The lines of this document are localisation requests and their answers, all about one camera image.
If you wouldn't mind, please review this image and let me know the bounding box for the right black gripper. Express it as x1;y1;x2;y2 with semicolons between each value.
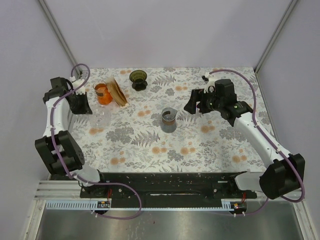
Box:
183;88;224;115

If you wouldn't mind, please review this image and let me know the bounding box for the glass coffee carafe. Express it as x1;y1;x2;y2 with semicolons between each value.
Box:
160;107;178;134

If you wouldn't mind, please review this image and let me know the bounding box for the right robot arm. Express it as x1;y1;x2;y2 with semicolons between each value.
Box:
183;79;305;200

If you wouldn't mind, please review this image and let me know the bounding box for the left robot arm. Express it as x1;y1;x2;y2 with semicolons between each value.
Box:
34;77;109;198

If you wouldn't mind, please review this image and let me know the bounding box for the brown coffee filter stack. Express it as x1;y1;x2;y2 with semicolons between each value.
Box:
105;76;128;107

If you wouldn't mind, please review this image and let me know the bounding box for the dark green dripper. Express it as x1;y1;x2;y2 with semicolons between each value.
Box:
129;70;148;92

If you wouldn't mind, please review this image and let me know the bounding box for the glass of orange liquid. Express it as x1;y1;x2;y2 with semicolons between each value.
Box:
93;82;113;105

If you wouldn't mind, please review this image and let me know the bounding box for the floral tablecloth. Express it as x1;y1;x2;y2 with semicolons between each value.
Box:
69;67;266;173

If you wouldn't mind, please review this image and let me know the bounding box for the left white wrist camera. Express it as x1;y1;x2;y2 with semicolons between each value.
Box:
69;76;86;95

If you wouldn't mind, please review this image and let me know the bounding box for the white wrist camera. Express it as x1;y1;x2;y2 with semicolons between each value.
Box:
69;76;86;95
202;72;217;94

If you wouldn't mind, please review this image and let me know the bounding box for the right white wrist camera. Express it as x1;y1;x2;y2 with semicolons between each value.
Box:
202;72;217;94

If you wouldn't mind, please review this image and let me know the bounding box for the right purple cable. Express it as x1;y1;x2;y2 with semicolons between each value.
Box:
208;69;306;217

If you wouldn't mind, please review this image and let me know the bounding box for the purple cable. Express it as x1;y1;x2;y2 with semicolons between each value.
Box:
208;69;306;217
51;63;143;221

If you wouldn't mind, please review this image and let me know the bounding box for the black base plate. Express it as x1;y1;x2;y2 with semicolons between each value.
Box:
79;172;257;201

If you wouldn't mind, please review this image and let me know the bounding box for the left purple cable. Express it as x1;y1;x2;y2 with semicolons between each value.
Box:
51;63;143;221

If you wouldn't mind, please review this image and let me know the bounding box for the white slotted cable duct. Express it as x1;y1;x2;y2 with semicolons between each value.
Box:
45;199;247;212

